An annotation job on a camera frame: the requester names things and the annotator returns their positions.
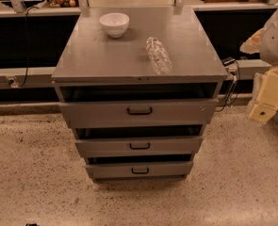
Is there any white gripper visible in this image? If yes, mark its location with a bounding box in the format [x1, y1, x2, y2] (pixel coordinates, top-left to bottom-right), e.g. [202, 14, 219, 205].
[249, 67, 278, 124]

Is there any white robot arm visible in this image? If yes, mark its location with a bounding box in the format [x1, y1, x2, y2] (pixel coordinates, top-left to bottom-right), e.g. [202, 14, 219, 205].
[240, 9, 278, 124]

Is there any grey top drawer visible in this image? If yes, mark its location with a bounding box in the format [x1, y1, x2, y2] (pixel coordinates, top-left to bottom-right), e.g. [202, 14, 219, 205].
[59, 99, 217, 128]

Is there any grey drawer cabinet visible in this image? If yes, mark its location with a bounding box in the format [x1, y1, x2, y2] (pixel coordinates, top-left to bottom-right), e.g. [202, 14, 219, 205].
[51, 5, 229, 183]

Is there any black power adapter right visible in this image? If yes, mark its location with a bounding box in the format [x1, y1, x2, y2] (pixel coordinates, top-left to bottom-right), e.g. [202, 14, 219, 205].
[221, 56, 236, 66]

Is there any clear plastic water bottle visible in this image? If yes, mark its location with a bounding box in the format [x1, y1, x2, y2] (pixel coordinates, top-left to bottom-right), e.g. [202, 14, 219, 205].
[146, 37, 172, 75]

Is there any white ceramic bowl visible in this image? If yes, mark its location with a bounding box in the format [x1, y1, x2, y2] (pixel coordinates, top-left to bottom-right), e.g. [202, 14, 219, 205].
[99, 12, 130, 38]

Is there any black cables right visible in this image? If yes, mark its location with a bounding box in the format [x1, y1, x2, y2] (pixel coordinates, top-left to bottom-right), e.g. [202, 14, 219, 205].
[215, 59, 241, 113]

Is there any wall power outlet left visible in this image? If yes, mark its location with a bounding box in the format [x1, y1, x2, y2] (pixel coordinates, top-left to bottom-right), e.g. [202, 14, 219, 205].
[7, 76, 19, 89]

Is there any black cable left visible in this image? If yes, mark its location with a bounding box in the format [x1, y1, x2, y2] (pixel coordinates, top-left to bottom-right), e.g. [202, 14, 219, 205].
[17, 5, 41, 89]

